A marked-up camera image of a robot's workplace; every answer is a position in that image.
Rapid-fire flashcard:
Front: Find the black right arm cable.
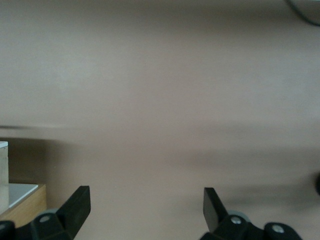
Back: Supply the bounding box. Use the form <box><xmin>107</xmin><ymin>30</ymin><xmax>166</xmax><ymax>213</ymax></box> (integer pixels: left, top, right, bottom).
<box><xmin>284</xmin><ymin>0</ymin><xmax>320</xmax><ymax>26</ymax></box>

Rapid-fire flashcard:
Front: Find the white front drawer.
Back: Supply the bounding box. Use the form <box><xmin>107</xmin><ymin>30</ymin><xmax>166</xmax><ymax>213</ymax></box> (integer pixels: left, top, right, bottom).
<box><xmin>0</xmin><ymin>141</ymin><xmax>48</xmax><ymax>222</ymax></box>

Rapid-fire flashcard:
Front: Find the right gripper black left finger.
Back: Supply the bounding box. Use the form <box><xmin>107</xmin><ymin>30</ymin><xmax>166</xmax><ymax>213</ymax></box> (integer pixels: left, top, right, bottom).
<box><xmin>30</xmin><ymin>185</ymin><xmax>91</xmax><ymax>240</ymax></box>

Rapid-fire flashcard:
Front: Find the black rounded cylinder object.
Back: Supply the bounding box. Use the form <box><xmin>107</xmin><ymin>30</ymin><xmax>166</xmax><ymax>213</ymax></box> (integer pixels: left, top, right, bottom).
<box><xmin>312</xmin><ymin>171</ymin><xmax>320</xmax><ymax>197</ymax></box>

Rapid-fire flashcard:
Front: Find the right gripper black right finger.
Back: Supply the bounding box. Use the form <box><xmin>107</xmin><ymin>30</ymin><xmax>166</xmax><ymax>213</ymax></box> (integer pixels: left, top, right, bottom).
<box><xmin>199</xmin><ymin>187</ymin><xmax>266</xmax><ymax>240</ymax></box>

